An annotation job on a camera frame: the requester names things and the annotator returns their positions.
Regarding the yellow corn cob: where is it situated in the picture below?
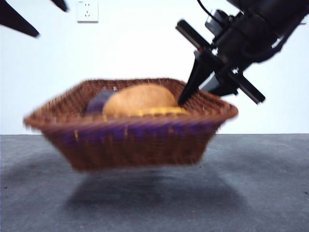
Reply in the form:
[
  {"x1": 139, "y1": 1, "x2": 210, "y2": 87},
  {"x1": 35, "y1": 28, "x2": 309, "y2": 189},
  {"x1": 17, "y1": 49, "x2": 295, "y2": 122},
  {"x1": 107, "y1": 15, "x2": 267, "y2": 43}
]
[{"x1": 103, "y1": 107, "x2": 189, "y2": 118}]

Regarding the brown potato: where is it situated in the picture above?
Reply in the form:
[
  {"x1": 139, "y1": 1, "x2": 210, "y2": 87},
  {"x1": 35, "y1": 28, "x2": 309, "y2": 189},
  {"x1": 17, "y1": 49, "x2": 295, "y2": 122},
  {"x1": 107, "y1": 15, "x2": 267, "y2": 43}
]
[{"x1": 102, "y1": 84, "x2": 178, "y2": 119}]

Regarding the brown wicker basket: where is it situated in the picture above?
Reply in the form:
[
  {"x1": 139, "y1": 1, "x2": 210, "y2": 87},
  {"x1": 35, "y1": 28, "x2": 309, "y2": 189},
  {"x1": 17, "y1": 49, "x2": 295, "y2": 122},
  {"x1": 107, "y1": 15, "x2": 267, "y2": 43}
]
[{"x1": 23, "y1": 77, "x2": 239, "y2": 172}]

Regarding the purple eggplant with green stem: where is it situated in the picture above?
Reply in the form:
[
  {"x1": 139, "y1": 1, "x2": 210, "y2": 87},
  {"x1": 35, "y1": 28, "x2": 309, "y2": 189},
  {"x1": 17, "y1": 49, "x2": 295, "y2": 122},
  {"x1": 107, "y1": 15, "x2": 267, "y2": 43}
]
[{"x1": 84, "y1": 89, "x2": 116, "y2": 116}]

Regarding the white wall socket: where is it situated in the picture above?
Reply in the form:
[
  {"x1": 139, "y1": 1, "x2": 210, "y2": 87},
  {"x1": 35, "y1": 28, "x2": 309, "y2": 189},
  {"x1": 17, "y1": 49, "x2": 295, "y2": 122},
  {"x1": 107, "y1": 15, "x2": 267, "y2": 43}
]
[{"x1": 77, "y1": 0, "x2": 99, "y2": 24}]

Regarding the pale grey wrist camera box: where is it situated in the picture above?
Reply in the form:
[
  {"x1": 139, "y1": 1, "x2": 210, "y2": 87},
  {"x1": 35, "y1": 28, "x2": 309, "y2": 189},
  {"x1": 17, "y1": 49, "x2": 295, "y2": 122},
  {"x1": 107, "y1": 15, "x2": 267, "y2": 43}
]
[{"x1": 204, "y1": 9, "x2": 230, "y2": 34}]

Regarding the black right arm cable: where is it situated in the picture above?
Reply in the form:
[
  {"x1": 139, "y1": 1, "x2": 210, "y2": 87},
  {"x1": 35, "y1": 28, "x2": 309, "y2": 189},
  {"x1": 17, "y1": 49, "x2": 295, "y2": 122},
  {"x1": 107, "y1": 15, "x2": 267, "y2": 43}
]
[{"x1": 197, "y1": 0, "x2": 218, "y2": 21}]

